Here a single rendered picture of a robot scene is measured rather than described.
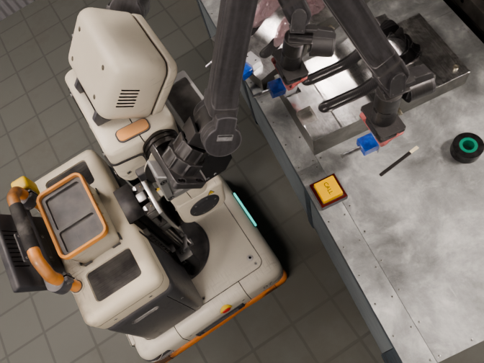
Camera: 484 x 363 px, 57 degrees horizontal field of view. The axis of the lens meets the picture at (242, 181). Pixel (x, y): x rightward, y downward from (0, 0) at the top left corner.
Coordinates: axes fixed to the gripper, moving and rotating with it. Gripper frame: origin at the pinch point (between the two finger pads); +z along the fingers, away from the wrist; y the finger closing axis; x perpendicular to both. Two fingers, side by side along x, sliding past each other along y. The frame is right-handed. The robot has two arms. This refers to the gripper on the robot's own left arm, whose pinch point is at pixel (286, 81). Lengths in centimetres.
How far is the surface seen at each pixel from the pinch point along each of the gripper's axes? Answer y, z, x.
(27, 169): 71, 124, 111
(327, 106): -11.1, 2.5, -8.1
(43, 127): 94, 125, 96
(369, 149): -30.2, -6.8, -8.2
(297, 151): -17.1, 12.0, 3.1
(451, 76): -18.2, -1.8, -43.9
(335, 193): -34.9, 5.2, 0.9
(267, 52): 18.1, 11.2, -3.3
